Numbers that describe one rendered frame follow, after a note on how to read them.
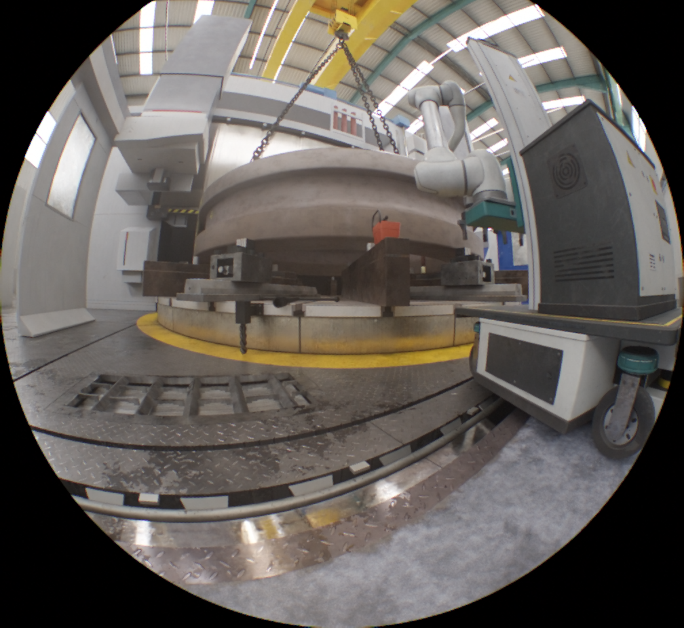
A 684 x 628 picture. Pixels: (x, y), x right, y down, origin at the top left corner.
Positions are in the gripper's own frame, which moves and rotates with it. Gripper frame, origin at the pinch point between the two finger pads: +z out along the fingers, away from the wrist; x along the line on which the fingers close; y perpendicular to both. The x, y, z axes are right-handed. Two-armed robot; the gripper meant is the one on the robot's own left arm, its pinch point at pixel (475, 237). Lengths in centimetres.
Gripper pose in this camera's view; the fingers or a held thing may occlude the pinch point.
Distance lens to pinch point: 135.3
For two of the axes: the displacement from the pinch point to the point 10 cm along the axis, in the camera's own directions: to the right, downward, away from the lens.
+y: -0.3, 0.3, 10.0
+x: -10.0, -0.1, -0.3
